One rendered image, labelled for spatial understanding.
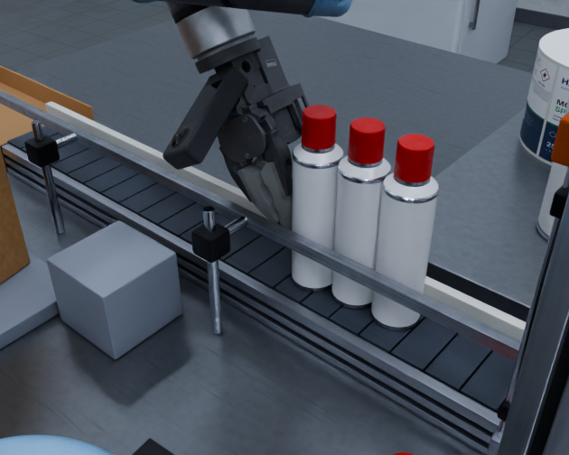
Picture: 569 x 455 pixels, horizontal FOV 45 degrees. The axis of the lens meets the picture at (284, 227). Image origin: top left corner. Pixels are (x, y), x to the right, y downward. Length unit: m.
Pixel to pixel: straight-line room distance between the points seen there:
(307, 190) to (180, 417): 0.26
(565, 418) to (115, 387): 0.46
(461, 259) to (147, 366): 0.38
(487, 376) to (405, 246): 0.15
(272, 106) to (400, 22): 2.49
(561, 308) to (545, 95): 0.66
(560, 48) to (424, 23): 2.11
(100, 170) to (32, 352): 0.31
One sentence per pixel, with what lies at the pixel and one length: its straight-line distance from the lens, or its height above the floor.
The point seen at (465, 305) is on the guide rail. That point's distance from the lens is 0.73.
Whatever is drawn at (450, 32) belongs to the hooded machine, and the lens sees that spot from 3.11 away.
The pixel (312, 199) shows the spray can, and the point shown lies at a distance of 0.70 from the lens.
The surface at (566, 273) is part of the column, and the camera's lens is 0.40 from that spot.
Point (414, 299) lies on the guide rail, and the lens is 0.64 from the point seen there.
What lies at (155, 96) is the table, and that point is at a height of 0.83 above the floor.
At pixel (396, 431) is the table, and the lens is 0.71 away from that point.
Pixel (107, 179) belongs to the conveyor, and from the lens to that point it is 0.99.
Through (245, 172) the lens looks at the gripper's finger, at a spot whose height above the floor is 0.99.
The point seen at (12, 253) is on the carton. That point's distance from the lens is 0.88.
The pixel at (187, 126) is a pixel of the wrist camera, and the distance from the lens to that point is 0.70.
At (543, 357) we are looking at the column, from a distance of 0.44.
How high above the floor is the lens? 1.37
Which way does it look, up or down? 35 degrees down
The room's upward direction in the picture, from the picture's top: straight up
